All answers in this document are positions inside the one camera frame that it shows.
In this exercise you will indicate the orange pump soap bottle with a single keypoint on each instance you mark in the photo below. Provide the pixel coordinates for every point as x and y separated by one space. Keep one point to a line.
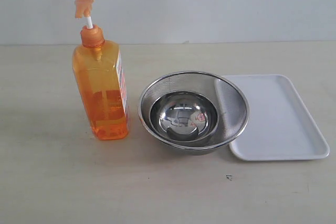
99 75

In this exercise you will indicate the small stainless steel bowl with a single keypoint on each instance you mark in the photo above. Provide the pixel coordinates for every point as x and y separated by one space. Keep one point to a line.
184 117

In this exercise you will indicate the steel mesh strainer basket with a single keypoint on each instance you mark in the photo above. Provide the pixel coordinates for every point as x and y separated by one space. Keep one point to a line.
230 102

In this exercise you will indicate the white rectangular plastic tray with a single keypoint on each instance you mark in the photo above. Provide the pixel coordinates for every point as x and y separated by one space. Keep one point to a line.
280 127

